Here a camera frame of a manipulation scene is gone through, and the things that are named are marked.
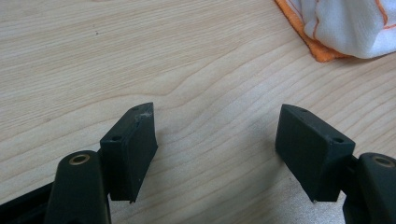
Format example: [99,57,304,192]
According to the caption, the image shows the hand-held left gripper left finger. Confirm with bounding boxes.
[100,102,159,203]

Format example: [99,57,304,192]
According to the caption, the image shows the white cloth with orange edge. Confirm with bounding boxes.
[274,0,396,63]

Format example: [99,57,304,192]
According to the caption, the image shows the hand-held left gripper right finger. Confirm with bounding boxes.
[275,104,356,203]

